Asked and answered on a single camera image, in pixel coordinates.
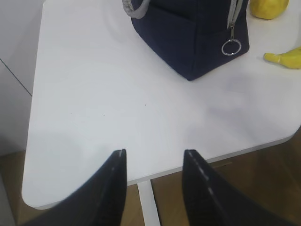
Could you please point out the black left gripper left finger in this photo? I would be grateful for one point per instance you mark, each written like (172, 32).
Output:
(98, 202)

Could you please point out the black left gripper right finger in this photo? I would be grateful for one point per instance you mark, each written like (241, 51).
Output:
(210, 200)

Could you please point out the yellow banana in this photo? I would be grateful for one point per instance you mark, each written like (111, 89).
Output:
(290, 59)

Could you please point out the navy blue lunch bag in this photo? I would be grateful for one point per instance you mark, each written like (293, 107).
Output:
(192, 36)

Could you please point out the yellow pear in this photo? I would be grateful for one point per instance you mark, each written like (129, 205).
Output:
(268, 9)

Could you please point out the white table leg frame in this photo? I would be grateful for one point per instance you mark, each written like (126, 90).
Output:
(148, 204)

